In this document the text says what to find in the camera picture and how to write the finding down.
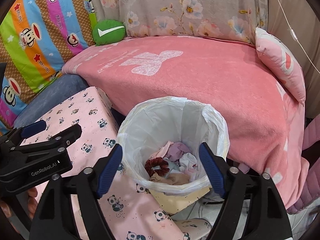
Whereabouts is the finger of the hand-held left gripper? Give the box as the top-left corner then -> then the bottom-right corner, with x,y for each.
0,120 -> 47,151
15,123 -> 82,157

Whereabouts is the green round cushion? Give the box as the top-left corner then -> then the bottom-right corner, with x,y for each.
92,20 -> 126,46

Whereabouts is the blue grey cushion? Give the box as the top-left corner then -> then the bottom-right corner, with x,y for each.
12,74 -> 89,130

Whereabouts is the bin with white plastic bag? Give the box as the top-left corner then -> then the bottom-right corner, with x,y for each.
117,96 -> 230,217

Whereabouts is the white sock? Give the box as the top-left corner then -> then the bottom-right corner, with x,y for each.
179,152 -> 200,173

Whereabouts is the colourful striped monkey print quilt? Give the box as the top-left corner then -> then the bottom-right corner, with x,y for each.
0,0 -> 98,130

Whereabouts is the mauve quilted cushion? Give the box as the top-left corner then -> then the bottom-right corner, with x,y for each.
286,116 -> 320,215

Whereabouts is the dark red scrunchie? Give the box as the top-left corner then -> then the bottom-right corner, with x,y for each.
145,157 -> 170,175

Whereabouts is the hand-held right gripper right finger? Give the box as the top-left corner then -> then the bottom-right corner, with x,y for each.
199,142 -> 293,240

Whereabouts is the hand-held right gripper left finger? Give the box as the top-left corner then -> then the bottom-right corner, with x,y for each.
29,144 -> 123,240

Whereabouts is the white cord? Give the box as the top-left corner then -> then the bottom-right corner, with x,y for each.
267,0 -> 320,74

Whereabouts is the purple cloth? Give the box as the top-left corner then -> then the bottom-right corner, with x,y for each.
166,142 -> 193,162

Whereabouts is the pink white pillow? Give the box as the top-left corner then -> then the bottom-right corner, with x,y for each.
254,27 -> 307,107

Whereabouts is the person's left hand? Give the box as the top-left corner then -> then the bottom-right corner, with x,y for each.
0,187 -> 38,220

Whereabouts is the grey sock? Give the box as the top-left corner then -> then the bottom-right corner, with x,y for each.
164,159 -> 181,173

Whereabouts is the tan stocking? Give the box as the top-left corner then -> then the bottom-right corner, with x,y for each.
149,172 -> 192,186

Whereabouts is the pink blanket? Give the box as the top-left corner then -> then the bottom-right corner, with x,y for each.
61,35 -> 310,214

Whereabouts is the pink panda print cloth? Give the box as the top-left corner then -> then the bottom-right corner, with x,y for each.
19,86 -> 213,240

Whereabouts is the grey floral cloth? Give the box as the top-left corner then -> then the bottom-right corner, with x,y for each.
86,0 -> 268,46

